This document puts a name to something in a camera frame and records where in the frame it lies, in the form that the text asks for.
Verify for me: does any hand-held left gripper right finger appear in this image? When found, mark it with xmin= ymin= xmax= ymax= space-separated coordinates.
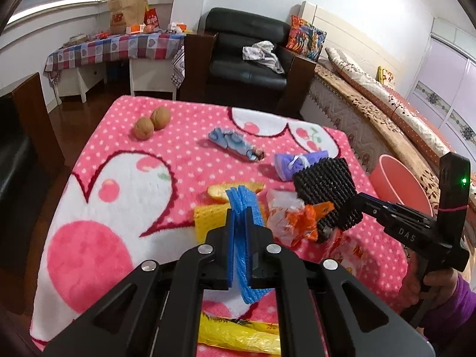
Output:
xmin=243 ymin=206 xmax=436 ymax=357

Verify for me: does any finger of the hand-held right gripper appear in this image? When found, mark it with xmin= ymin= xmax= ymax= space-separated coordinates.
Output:
xmin=359 ymin=192 xmax=401 ymax=212
xmin=344 ymin=193 xmax=392 ymax=228

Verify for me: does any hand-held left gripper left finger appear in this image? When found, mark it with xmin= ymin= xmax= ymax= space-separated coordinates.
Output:
xmin=43 ymin=208 xmax=239 ymax=357

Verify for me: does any pink plastic bucket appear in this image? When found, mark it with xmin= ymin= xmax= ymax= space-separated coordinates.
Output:
xmin=370 ymin=154 xmax=434 ymax=218

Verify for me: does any blue foam fruit net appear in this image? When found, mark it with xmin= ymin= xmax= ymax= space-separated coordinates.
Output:
xmin=226 ymin=185 xmax=269 ymax=303

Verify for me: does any yellow sponge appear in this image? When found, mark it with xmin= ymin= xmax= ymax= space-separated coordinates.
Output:
xmin=193 ymin=204 xmax=232 ymax=247

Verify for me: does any white and orange plastic wrapper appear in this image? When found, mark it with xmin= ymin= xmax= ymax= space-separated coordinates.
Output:
xmin=266 ymin=189 xmax=335 ymax=248

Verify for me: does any orange peel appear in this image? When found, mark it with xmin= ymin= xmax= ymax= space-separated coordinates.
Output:
xmin=207 ymin=182 xmax=265 ymax=204

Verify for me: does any black foam mesh sleeve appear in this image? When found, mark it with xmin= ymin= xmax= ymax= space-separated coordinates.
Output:
xmin=293 ymin=158 xmax=364 ymax=244

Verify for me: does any person's purple-sleeved right forearm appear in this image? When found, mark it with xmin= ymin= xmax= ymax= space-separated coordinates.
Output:
xmin=420 ymin=272 xmax=476 ymax=345

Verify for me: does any person's right hand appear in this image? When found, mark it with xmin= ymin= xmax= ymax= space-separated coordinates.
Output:
xmin=403 ymin=256 xmax=462 ymax=313

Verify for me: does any red and white snack wrapper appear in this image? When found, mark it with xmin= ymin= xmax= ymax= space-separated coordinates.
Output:
xmin=290 ymin=230 xmax=358 ymax=273

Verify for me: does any purple rolled cloth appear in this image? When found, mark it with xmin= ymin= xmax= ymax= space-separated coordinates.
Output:
xmin=274 ymin=150 xmax=330 ymax=182

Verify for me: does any blue-grey snack wrapper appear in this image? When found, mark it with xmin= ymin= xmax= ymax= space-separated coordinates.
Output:
xmin=207 ymin=127 xmax=265 ymax=163

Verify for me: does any bed with brown blanket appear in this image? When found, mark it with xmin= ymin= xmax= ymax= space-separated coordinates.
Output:
xmin=314 ymin=57 xmax=476 ymax=214

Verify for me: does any yellow plastic bag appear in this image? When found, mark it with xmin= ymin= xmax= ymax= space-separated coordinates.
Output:
xmin=197 ymin=312 xmax=282 ymax=356

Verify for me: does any floral white and orange quilt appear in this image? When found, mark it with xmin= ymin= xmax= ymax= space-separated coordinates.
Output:
xmin=325 ymin=46 xmax=457 ymax=164

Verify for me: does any yellow box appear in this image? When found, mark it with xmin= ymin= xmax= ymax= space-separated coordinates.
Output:
xmin=377 ymin=66 xmax=395 ymax=86

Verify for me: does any pink polka-dot printed blanket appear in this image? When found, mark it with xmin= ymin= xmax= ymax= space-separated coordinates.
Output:
xmin=30 ymin=95 xmax=410 ymax=357

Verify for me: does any walnut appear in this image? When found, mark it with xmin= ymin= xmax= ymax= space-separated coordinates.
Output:
xmin=134 ymin=118 xmax=154 ymax=140
xmin=151 ymin=107 xmax=172 ymax=131

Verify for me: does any lilac sliding-door wardrobe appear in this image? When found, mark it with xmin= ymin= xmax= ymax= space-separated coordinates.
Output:
xmin=407 ymin=18 xmax=476 ymax=153

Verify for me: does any black leather armchair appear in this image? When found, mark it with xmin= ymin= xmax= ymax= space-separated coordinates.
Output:
xmin=185 ymin=7 xmax=317 ymax=117

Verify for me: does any white crumpled cloth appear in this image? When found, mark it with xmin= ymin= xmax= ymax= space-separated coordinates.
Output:
xmin=242 ymin=40 xmax=285 ymax=74

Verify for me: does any colourful printed cushion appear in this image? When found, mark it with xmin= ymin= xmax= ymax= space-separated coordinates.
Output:
xmin=286 ymin=15 xmax=327 ymax=61

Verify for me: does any checked tablecloth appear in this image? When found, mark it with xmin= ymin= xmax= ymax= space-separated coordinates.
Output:
xmin=43 ymin=32 xmax=187 ymax=87

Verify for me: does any red gift bag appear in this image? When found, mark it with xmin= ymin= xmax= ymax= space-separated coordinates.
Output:
xmin=143 ymin=5 xmax=161 ymax=31

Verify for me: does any black sofa with wooden side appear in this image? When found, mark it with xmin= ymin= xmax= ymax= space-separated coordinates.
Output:
xmin=0 ymin=72 xmax=66 ymax=276

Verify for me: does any brown paper bag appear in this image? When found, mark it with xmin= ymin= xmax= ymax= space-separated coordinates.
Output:
xmin=107 ymin=0 xmax=149 ymax=34

